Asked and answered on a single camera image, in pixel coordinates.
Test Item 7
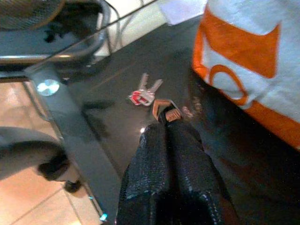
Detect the white paper sheet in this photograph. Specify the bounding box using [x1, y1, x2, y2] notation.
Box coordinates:
[159, 0, 209, 26]

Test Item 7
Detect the red key tag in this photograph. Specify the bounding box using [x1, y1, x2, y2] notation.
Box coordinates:
[127, 90, 150, 107]

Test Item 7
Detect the grey metal table beam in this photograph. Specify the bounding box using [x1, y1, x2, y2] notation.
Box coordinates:
[23, 63, 123, 222]

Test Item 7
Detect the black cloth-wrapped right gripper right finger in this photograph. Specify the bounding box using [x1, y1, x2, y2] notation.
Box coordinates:
[164, 121, 238, 225]

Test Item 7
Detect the black chair caster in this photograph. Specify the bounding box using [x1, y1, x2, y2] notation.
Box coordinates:
[64, 180, 82, 194]

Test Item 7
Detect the round silver table fitting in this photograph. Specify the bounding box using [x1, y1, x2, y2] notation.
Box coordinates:
[37, 79, 60, 97]

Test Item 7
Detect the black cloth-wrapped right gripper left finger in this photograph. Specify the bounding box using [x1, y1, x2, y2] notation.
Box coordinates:
[116, 124, 169, 225]

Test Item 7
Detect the orange and white shopping bag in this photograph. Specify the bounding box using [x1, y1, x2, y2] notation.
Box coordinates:
[191, 0, 300, 151]

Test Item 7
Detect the orange carabiner with black strap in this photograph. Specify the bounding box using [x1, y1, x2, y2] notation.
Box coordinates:
[151, 98, 182, 123]

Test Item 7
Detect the chrome tube chair frame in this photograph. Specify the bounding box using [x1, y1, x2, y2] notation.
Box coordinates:
[0, 0, 123, 67]

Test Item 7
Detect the silver key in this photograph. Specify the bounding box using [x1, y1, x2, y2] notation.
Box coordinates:
[137, 72, 150, 94]
[146, 79, 164, 99]

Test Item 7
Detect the grey chair base leg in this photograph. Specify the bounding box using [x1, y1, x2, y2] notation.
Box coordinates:
[0, 126, 71, 182]

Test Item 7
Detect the dark mesh chair seat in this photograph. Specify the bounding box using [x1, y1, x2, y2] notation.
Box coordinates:
[0, 0, 67, 31]

